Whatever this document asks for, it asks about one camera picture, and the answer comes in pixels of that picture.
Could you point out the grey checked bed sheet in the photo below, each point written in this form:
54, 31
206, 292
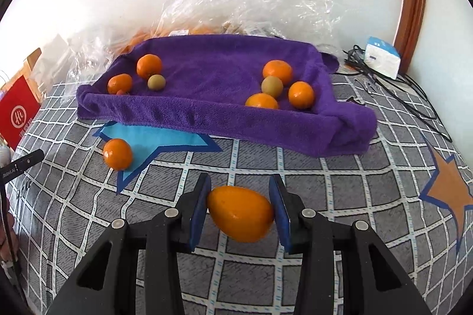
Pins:
369, 189

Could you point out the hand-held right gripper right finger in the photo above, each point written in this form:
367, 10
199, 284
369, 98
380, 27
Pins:
281, 215

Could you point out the brown cardboard box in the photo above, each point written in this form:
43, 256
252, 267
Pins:
33, 60

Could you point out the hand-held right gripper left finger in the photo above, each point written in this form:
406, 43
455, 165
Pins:
197, 213

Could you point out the wooden door frame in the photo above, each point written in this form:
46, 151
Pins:
411, 4

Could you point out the purple towel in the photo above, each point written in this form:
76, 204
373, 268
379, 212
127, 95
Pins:
221, 71

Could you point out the green jujube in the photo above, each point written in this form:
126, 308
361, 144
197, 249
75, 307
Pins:
272, 86
156, 82

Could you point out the white and blue tissue pack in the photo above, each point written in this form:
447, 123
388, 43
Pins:
382, 58

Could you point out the clear plastic bag with mandarins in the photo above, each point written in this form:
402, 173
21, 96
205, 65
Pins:
240, 4

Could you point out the large orange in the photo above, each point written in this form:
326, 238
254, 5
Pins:
240, 213

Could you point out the red paper bag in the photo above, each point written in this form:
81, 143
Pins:
18, 115

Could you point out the empty clear plastic bag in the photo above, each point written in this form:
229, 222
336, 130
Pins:
88, 49

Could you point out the mandarin orange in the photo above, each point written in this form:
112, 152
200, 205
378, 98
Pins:
277, 71
301, 95
261, 101
119, 83
117, 153
149, 65

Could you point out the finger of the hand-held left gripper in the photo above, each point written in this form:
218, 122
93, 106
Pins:
31, 157

